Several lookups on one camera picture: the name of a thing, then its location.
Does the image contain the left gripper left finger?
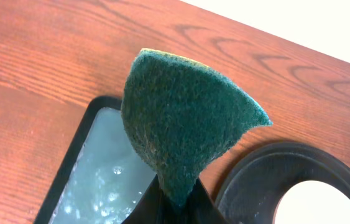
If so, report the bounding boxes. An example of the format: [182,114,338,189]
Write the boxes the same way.
[122,175,165,224]

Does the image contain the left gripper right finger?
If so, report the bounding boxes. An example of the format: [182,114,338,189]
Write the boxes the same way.
[185,179,228,224]

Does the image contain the green yellow sponge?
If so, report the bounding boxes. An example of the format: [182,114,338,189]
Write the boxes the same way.
[121,48,272,207]

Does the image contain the white plate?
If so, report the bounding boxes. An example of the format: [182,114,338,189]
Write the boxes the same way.
[272,180,350,224]

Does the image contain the round black tray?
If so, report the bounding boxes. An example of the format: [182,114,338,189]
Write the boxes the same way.
[215,141,350,224]

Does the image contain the black rectangular water tray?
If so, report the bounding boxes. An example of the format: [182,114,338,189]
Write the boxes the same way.
[34,96,155,223]

